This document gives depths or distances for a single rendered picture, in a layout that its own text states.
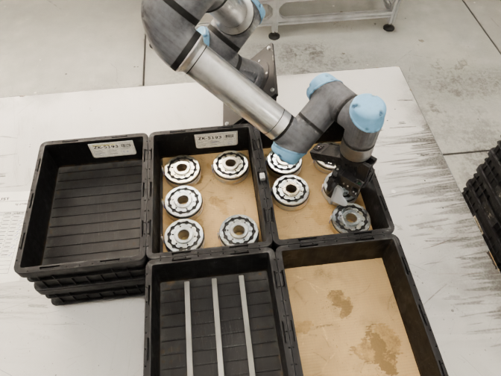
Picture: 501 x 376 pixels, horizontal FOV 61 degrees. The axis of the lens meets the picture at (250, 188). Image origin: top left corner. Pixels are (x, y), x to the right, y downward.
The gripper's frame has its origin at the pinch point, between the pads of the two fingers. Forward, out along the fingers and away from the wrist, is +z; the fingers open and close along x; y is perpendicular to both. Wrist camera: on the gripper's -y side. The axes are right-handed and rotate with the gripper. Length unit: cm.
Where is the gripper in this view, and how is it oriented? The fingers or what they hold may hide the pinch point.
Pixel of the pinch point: (334, 194)
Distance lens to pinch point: 119.6
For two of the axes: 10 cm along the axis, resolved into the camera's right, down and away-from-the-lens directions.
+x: 6.5, -6.2, 4.3
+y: 7.6, 5.3, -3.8
